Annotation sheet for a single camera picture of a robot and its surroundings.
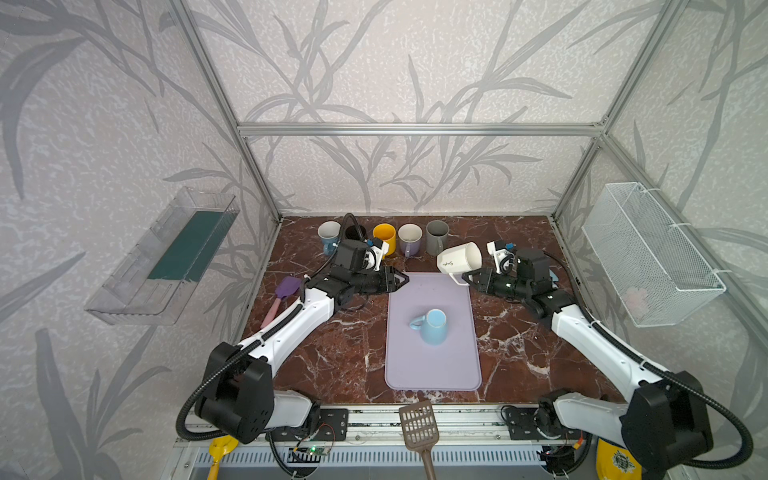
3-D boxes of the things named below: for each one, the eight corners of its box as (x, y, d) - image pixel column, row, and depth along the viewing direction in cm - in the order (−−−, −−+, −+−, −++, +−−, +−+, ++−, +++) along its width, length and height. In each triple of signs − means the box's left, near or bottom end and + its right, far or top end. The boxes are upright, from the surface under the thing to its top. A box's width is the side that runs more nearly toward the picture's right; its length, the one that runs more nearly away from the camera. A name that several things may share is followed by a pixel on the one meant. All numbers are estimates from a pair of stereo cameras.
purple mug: (406, 262, 108) (406, 247, 101) (396, 242, 114) (396, 226, 107) (427, 256, 110) (429, 240, 103) (416, 236, 116) (417, 220, 109)
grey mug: (426, 262, 109) (428, 242, 100) (425, 239, 116) (426, 219, 107) (447, 262, 109) (451, 242, 100) (445, 239, 116) (448, 219, 107)
